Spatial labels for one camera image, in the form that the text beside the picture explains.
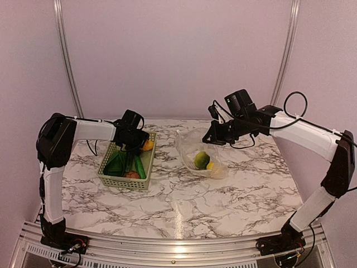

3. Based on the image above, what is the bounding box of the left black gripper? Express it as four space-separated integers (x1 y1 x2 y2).
122 128 149 156

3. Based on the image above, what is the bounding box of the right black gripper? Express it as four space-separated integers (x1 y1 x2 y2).
202 114 249 145

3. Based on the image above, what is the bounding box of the orange yellow mango toy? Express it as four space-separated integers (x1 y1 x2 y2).
141 139 155 151

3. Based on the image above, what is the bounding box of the clear zip top bag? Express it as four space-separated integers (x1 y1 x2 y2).
175 127 228 179

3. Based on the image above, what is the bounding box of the green perforated plastic basket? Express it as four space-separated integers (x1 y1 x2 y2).
97 132 157 190

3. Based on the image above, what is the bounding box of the green lime toy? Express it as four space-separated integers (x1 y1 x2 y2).
194 151 210 170

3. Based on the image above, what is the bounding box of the yellow lemon toy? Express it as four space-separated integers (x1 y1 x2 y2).
206 161 226 179

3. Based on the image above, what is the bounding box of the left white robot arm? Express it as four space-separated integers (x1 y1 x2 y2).
36 110 149 248

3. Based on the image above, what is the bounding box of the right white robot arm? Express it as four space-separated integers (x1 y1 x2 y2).
202 102 356 250

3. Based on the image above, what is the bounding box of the dark green cucumber toy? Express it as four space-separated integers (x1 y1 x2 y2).
125 152 134 173

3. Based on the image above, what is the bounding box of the green bok choy toy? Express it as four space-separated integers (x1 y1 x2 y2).
103 150 127 177

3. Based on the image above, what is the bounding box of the brown orange round toy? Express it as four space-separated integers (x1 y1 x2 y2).
124 171 141 179

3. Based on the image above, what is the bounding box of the bright green pepper toy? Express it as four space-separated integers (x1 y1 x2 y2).
134 155 146 179

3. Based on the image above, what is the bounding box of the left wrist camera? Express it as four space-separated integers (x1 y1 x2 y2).
121 109 144 130

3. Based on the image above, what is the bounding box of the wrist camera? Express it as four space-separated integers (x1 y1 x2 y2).
224 89 257 116
121 109 144 130

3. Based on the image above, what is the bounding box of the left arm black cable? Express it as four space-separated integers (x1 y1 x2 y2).
85 138 98 157

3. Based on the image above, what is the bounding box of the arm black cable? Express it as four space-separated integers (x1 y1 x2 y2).
211 91 357 193
85 138 98 157

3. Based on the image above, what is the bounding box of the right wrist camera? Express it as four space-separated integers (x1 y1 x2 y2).
224 89 257 116

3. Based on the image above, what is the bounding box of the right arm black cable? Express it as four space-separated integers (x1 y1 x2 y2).
211 91 357 193

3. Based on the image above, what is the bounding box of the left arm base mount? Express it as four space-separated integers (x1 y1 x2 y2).
40 214 89 254

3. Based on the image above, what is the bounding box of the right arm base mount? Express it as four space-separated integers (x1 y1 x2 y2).
255 223 306 256

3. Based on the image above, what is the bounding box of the left aluminium frame post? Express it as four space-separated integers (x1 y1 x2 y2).
53 0 84 117

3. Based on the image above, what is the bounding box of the aluminium frame post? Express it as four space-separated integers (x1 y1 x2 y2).
53 0 84 117
270 0 301 106

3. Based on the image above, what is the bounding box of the front aluminium rail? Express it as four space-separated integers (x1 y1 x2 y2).
8 227 335 268

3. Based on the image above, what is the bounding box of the right aluminium frame post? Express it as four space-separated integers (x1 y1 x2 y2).
270 0 301 106

